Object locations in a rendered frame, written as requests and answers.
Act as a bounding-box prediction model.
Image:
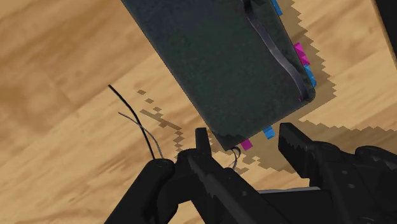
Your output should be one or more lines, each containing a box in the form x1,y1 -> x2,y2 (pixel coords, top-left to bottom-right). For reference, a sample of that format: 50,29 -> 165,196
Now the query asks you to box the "dark notebook with coloured tabs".
108,0 -> 318,170

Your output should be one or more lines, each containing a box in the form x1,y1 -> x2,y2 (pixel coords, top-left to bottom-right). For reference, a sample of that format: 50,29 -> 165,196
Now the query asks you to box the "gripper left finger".
104,127 -> 290,224

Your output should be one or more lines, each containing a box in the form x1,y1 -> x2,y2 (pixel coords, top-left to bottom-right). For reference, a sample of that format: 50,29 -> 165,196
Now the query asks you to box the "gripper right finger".
277,122 -> 397,224

